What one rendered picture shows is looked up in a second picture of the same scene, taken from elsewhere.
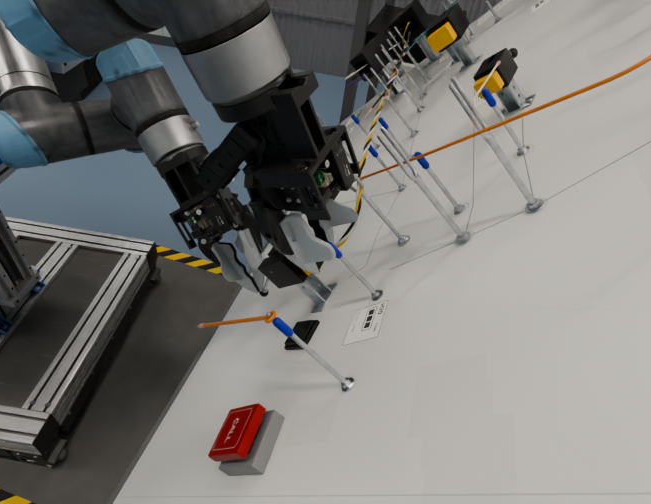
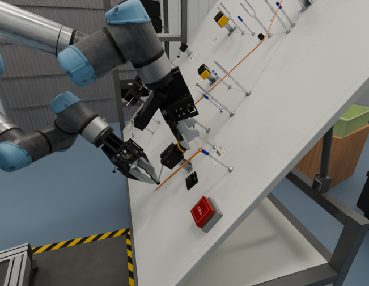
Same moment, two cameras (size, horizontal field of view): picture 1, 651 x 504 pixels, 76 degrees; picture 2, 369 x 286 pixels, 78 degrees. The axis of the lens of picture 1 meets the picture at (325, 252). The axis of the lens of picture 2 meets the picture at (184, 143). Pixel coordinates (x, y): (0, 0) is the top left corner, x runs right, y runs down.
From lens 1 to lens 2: 0.32 m
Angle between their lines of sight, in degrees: 28
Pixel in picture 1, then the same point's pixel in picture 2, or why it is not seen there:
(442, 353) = (256, 136)
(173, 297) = (52, 272)
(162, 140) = (97, 127)
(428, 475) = (281, 155)
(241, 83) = (164, 71)
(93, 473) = not seen: outside the picture
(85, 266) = not seen: outside the picture
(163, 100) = (90, 111)
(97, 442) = not seen: outside the picture
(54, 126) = (33, 141)
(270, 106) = (172, 78)
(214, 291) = (77, 255)
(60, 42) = (94, 73)
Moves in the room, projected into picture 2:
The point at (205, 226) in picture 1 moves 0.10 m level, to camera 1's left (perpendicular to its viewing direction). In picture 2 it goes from (128, 157) to (90, 165)
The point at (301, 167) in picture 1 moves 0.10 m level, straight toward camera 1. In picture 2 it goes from (184, 98) to (210, 109)
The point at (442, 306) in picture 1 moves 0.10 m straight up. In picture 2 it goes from (243, 129) to (248, 90)
